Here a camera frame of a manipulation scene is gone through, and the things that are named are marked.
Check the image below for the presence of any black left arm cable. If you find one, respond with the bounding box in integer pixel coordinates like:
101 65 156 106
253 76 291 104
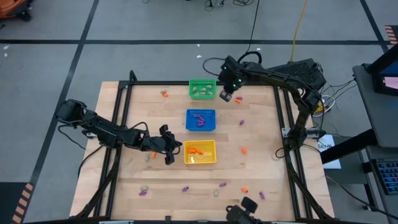
57 121 150 180

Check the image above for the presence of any orange machine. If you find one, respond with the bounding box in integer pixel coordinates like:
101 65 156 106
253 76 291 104
0 0 34 22

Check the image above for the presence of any black metal table frame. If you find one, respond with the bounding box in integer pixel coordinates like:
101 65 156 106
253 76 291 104
73 70 335 224

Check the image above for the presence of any black desk leg bar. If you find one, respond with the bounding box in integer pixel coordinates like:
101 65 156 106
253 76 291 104
320 128 379 165

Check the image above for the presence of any green plastic basket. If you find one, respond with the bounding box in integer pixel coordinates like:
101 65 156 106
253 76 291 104
188 78 217 101

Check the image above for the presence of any grey desk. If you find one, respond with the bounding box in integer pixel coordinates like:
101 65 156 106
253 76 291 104
352 43 398 149

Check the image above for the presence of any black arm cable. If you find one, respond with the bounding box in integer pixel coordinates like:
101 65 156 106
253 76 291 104
57 121 150 180
202 50 262 78

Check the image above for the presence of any white paper sheet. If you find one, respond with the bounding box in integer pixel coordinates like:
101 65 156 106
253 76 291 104
317 133 342 170

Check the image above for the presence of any black hanging cable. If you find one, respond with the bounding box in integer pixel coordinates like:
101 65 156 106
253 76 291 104
246 0 261 54

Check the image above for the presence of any yellow hanging cable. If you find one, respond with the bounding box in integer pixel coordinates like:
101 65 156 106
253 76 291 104
290 0 309 62

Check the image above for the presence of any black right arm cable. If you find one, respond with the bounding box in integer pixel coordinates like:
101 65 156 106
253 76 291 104
202 50 262 78

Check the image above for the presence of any yellow plastic basket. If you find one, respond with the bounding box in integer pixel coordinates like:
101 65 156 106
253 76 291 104
183 139 218 165

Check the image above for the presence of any blue plastic basket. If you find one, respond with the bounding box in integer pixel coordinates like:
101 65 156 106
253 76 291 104
185 108 217 132

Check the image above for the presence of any lit keyboard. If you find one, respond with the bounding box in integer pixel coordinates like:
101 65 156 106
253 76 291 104
371 157 398 196

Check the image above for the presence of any computer monitor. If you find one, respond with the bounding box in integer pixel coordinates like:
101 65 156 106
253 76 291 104
369 57 398 96

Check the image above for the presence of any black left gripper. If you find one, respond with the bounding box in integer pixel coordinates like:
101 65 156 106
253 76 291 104
146 124 183 166

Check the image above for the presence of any yellow white cable coil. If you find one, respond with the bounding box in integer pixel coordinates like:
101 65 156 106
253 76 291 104
312 94 336 118

